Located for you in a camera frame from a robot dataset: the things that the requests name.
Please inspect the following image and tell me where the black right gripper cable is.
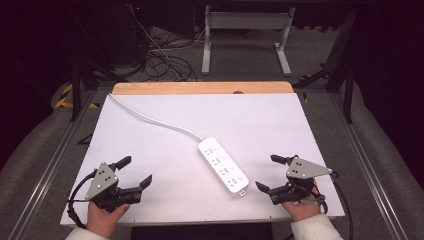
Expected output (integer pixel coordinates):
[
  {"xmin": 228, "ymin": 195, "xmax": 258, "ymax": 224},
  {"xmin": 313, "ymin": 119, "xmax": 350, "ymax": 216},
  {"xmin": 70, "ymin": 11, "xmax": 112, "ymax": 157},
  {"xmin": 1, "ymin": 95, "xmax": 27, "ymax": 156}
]
[{"xmin": 328, "ymin": 170, "xmax": 354, "ymax": 240}]

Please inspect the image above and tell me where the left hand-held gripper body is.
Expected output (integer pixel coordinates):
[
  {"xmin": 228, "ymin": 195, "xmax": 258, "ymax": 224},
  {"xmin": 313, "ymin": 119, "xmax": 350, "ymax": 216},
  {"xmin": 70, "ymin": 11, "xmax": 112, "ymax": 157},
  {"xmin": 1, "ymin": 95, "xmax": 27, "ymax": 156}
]
[{"xmin": 84, "ymin": 161, "xmax": 144, "ymax": 213}]

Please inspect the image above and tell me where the person's right hand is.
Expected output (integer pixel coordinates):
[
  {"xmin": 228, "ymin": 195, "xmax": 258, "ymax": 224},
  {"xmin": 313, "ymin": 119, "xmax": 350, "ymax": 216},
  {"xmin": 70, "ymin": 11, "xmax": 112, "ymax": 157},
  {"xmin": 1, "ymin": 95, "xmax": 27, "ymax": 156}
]
[{"xmin": 281, "ymin": 179, "xmax": 323, "ymax": 223}]

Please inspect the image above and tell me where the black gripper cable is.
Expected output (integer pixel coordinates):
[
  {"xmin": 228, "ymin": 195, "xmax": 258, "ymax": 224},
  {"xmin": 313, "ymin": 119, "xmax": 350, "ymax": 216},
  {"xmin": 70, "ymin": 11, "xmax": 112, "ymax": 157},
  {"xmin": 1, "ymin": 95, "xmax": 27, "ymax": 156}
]
[
  {"xmin": 328, "ymin": 170, "xmax": 354, "ymax": 240},
  {"xmin": 66, "ymin": 169, "xmax": 98, "ymax": 230}
]

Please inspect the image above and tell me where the yellow black floor tape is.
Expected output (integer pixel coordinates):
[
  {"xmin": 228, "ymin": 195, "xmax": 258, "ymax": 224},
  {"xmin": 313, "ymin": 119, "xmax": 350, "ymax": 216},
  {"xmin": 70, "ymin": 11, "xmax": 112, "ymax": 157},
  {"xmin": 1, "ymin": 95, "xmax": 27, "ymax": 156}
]
[{"xmin": 54, "ymin": 83, "xmax": 101, "ymax": 110}]

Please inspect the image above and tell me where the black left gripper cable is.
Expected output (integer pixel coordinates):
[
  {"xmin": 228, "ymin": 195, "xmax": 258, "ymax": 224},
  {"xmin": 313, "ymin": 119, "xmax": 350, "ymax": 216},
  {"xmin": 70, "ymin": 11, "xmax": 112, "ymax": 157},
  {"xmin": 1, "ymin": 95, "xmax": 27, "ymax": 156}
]
[{"xmin": 66, "ymin": 169, "xmax": 98, "ymax": 230}]

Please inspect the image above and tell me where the white metal stand frame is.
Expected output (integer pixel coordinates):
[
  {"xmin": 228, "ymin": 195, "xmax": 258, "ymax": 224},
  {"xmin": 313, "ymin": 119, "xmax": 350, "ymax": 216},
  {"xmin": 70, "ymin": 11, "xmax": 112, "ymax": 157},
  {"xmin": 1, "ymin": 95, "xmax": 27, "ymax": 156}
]
[{"xmin": 201, "ymin": 4, "xmax": 297, "ymax": 77}]

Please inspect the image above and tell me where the person's left hand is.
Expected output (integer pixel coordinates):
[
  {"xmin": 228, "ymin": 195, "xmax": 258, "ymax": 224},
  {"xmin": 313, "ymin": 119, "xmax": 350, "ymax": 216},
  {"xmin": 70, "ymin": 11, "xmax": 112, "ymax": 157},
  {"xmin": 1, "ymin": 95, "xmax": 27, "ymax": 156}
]
[{"xmin": 86, "ymin": 200, "xmax": 131, "ymax": 239}]

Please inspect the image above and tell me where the black metal stand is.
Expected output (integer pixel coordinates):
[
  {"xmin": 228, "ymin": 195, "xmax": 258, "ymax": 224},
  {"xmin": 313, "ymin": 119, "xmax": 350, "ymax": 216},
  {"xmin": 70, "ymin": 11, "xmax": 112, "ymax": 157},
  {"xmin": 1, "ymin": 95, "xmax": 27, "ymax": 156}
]
[
  {"xmin": 293, "ymin": 9, "xmax": 357, "ymax": 125},
  {"xmin": 68, "ymin": 58, "xmax": 129, "ymax": 123}
]

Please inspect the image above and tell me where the tangle of floor cables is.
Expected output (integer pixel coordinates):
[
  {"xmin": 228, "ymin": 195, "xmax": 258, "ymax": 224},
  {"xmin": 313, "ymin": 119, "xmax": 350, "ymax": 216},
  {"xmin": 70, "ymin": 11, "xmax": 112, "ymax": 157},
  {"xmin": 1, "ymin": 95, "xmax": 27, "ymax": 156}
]
[{"xmin": 126, "ymin": 3, "xmax": 208, "ymax": 83}]

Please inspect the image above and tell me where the metal floor rail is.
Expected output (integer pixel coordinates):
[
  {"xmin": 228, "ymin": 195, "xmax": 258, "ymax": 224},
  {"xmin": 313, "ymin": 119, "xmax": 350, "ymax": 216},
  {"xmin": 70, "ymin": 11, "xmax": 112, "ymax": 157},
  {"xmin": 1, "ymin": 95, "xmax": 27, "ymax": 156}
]
[
  {"xmin": 328, "ymin": 93, "xmax": 410, "ymax": 240},
  {"xmin": 8, "ymin": 89, "xmax": 98, "ymax": 240}
]

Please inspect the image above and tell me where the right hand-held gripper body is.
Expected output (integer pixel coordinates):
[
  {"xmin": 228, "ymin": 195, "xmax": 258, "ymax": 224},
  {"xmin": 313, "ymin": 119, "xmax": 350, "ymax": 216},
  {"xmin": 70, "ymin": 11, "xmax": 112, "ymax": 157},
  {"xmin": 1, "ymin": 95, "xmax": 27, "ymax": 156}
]
[{"xmin": 269, "ymin": 156, "xmax": 334, "ymax": 206}]

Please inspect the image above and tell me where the white power strip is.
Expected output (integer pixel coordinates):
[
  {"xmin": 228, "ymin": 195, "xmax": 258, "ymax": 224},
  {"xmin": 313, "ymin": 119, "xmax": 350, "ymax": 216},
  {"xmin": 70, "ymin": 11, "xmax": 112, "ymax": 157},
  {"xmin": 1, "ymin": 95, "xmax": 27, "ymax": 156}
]
[{"xmin": 197, "ymin": 136, "xmax": 250, "ymax": 198}]

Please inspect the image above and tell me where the white power strip cable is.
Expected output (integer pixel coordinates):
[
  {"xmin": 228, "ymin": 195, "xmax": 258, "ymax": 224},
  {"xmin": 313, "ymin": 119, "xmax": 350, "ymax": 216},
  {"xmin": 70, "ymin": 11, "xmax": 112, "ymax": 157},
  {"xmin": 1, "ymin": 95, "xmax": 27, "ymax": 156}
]
[{"xmin": 108, "ymin": 93, "xmax": 205, "ymax": 142}]

